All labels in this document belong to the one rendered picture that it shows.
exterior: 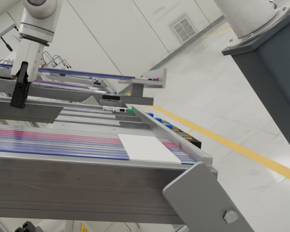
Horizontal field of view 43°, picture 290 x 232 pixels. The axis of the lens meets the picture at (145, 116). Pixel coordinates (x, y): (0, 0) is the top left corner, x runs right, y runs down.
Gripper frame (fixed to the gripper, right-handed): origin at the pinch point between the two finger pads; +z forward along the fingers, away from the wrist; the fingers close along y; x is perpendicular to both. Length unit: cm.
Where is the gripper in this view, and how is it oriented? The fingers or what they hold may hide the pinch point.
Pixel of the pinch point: (19, 99)
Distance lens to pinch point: 97.9
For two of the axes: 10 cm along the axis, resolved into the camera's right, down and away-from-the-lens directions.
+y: 1.6, 1.1, -9.8
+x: 9.5, 2.6, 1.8
